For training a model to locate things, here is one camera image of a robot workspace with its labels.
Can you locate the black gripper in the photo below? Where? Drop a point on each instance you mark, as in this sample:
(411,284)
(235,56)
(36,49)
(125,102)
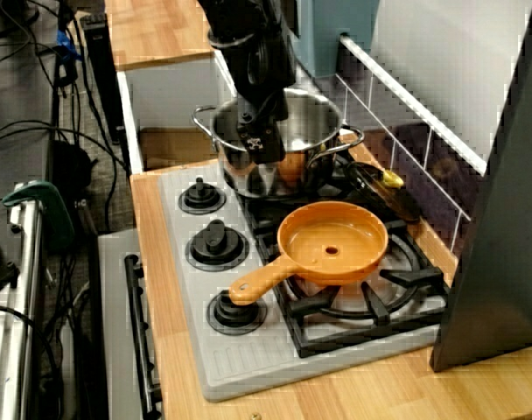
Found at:
(259,131)

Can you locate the stainless steel pot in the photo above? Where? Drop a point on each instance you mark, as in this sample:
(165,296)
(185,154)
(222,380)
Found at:
(310,118)

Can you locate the orange toy frying pan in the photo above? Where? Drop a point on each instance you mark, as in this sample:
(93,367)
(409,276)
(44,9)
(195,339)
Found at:
(331,236)

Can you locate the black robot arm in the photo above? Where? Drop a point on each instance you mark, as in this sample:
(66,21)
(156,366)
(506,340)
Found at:
(248,44)

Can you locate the black burner grate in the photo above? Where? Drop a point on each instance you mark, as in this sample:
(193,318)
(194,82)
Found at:
(261,219)
(318,341)

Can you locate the black stove knob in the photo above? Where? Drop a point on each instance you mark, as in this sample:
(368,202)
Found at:
(202,199)
(215,245)
(235,319)

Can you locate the white sink unit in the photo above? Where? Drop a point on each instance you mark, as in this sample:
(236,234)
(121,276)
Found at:
(170,96)

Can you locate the small yellow toy piece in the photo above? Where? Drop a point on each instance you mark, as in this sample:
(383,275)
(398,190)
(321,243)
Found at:
(390,179)

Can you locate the teal box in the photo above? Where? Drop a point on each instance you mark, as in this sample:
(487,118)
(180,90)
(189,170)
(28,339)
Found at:
(331,35)

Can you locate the dark tile backsplash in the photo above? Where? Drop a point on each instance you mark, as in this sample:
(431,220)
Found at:
(436,175)

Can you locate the grey stove top plate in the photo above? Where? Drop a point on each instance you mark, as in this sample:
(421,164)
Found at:
(248,359)

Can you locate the black slim tower box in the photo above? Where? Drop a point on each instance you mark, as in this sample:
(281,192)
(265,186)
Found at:
(102,79)

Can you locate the black bulky object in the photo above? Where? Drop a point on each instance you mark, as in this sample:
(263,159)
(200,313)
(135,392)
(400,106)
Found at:
(71,175)

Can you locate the white oven cabinet front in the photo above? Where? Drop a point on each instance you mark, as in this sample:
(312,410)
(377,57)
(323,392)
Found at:
(113,306)

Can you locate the green clamp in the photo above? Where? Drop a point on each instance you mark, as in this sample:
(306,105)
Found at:
(56,210)

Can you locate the blue connector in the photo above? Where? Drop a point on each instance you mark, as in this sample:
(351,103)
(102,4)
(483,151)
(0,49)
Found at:
(65,48)

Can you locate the wooden kitchen countertop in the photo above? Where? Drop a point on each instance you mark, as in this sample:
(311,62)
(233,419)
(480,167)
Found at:
(380,394)

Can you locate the aluminium frame rail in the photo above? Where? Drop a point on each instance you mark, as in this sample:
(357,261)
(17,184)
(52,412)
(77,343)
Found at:
(16,284)

